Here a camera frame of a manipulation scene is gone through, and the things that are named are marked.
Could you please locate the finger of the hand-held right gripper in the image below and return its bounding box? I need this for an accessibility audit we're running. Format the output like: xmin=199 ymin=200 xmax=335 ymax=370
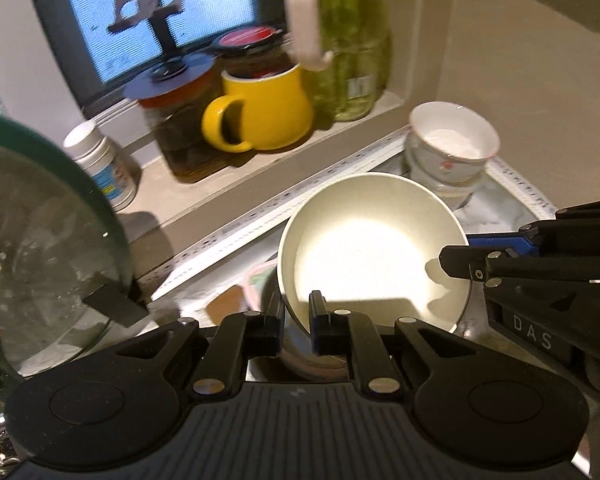
xmin=467 ymin=198 xmax=600 ymax=257
xmin=439 ymin=244 xmax=600 ymax=289

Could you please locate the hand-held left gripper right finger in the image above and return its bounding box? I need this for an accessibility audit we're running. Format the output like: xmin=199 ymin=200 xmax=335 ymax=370
xmin=308 ymin=290 xmax=482 ymax=397

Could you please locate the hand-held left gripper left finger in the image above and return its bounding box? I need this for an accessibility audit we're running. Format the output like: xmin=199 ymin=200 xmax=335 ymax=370
xmin=116 ymin=292 xmax=287 ymax=402

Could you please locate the cream bowl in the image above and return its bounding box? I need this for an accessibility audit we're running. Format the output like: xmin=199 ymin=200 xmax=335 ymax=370
xmin=276 ymin=172 xmax=474 ymax=334

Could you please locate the white floral bowl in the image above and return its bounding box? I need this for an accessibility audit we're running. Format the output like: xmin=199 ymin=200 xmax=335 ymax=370
xmin=408 ymin=101 xmax=501 ymax=186

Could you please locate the printed edge tape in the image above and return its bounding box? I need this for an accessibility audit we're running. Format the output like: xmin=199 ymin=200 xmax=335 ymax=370
xmin=149 ymin=127 xmax=557 ymax=302

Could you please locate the dark glass jar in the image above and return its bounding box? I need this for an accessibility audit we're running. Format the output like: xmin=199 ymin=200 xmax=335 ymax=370
xmin=139 ymin=77 xmax=232 ymax=184

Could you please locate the yellow mug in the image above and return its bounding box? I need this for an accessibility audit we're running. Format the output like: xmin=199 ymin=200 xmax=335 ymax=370
xmin=201 ymin=62 xmax=315 ymax=154

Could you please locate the white medicine bottle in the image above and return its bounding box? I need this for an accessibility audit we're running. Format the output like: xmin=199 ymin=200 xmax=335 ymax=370
xmin=62 ymin=120 xmax=139 ymax=213

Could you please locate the glass lid green rim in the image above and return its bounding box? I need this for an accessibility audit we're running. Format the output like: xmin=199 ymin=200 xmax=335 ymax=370
xmin=0 ymin=109 xmax=149 ymax=382

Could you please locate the red-lidded glass jar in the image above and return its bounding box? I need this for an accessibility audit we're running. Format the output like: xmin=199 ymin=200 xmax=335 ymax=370
xmin=214 ymin=24 xmax=297 ymax=79

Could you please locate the black phone stand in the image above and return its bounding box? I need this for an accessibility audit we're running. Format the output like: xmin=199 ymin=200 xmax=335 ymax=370
xmin=107 ymin=0 xmax=217 ymax=99

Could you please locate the frosted window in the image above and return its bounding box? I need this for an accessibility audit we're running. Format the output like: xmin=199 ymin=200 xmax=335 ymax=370
xmin=22 ymin=0 xmax=292 ymax=107

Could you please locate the green glass jug white handle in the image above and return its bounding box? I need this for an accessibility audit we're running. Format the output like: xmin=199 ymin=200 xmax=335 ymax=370
xmin=284 ymin=0 xmax=397 ymax=122

